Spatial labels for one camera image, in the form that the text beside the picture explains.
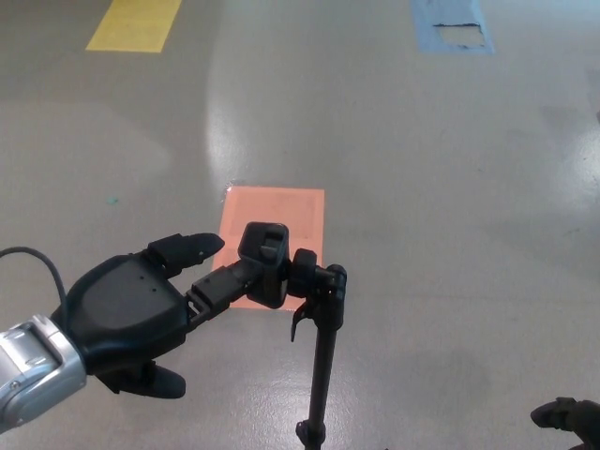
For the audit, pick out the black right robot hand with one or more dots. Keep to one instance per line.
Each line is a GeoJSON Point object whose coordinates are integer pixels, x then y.
{"type": "Point", "coordinates": [586, 419]}

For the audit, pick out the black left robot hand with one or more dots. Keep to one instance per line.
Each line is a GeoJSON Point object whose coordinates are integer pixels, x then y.
{"type": "Point", "coordinates": [126, 309]}

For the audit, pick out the black phone stand with clamp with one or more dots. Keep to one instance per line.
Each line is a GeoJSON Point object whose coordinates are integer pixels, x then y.
{"type": "Point", "coordinates": [323, 375]}

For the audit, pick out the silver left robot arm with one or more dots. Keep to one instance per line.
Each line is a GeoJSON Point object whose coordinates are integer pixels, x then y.
{"type": "Point", "coordinates": [37, 375]}

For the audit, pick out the orange rectangular floor sheet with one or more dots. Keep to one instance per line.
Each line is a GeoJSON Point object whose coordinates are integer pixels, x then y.
{"type": "Point", "coordinates": [300, 211]}

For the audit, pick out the yellow rectangular floor sheet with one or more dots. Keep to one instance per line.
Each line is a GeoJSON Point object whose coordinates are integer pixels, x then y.
{"type": "Point", "coordinates": [133, 25]}

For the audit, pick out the torn blue floor sheet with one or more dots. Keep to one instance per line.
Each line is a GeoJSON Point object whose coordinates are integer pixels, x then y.
{"type": "Point", "coordinates": [424, 35]}

